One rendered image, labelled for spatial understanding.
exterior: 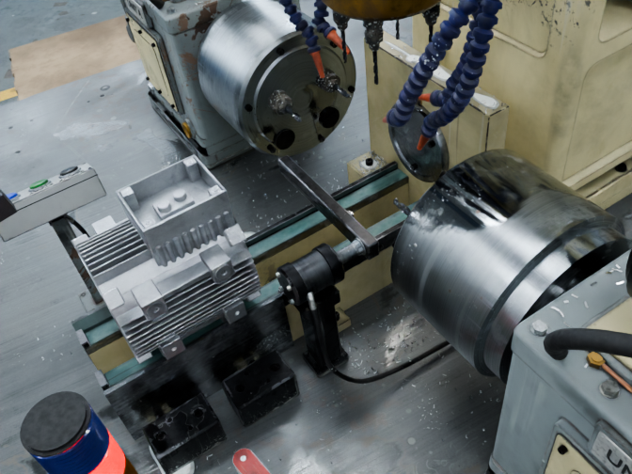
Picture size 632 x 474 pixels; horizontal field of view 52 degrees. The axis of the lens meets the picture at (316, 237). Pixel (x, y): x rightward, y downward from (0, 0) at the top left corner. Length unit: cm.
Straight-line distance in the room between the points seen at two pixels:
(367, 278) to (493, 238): 39
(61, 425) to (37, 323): 70
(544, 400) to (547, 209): 21
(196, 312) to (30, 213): 33
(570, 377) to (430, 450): 39
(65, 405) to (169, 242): 32
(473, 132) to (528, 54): 14
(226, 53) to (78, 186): 34
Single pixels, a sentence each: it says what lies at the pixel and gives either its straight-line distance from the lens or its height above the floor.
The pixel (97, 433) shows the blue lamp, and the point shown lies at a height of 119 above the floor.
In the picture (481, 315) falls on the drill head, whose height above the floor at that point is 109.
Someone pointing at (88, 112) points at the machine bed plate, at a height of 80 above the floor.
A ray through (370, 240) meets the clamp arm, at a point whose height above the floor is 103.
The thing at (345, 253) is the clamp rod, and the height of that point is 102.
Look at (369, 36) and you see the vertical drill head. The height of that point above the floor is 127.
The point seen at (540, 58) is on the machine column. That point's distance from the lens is 102.
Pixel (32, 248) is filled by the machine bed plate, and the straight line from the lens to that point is 144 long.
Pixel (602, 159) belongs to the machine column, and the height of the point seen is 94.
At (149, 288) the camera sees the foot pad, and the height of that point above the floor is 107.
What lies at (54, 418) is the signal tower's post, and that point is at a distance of 62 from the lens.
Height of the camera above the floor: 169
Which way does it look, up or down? 45 degrees down
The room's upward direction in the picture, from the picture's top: 9 degrees counter-clockwise
